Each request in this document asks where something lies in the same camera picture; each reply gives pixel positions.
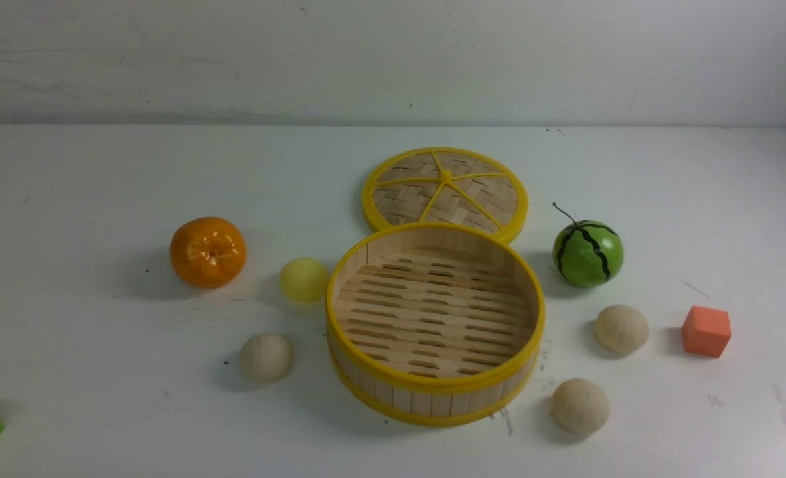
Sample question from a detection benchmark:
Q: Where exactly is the orange toy tangerine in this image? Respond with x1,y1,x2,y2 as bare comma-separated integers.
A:
169,216,248,289

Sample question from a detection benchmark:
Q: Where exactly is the white bun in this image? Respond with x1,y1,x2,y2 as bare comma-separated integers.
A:
550,378,611,438
594,303,650,356
238,333,295,383

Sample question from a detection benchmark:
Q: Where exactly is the green striped toy watermelon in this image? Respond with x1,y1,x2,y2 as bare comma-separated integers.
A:
552,202,625,288

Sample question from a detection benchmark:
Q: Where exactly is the woven bamboo steamer lid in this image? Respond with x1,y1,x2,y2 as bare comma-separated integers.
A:
360,147,529,243

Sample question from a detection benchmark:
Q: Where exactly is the yellow-rimmed bamboo steamer tray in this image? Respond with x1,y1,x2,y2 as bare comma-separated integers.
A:
325,222,546,427

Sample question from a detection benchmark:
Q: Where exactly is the orange foam cube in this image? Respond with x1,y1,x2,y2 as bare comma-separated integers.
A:
681,305,731,359

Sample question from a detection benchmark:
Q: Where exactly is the yellow toy bun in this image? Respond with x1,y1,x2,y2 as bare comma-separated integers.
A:
279,257,329,303

